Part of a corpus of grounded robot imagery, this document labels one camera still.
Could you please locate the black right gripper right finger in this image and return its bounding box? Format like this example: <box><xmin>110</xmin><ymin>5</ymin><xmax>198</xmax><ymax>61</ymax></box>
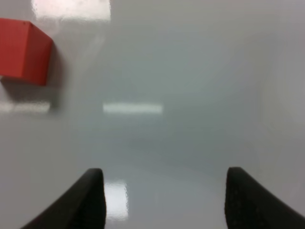
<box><xmin>224</xmin><ymin>167</ymin><xmax>305</xmax><ymax>229</ymax></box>

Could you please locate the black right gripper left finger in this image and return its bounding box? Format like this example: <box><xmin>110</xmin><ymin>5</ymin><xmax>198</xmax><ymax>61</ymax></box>
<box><xmin>23</xmin><ymin>168</ymin><xmax>106</xmax><ymax>229</ymax></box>

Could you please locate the red cube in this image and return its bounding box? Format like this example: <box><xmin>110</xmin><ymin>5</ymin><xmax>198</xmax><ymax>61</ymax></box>
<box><xmin>0</xmin><ymin>18</ymin><xmax>53</xmax><ymax>86</ymax></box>

